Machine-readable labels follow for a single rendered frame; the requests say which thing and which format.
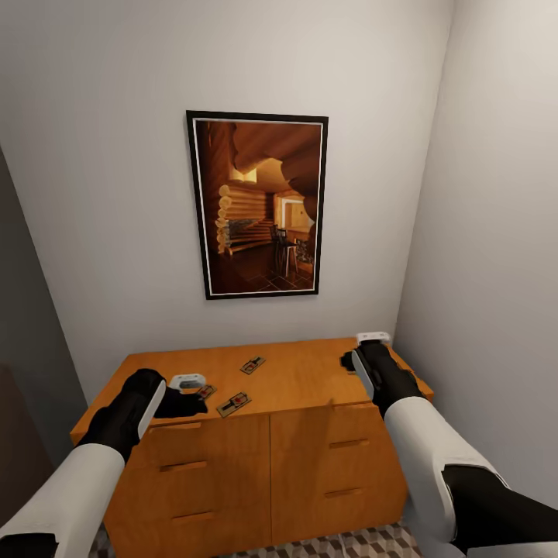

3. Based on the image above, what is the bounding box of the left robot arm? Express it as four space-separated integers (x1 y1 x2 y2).
0 368 208 558

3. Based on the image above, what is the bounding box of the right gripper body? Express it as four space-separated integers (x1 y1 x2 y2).
344 351 356 373

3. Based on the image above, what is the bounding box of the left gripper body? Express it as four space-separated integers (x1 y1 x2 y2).
153 390 198 419

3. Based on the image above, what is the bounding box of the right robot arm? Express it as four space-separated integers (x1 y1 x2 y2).
339 332 558 558

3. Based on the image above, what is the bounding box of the mousetrap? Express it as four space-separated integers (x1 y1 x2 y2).
196 383 218 401
240 356 266 374
216 391 252 419

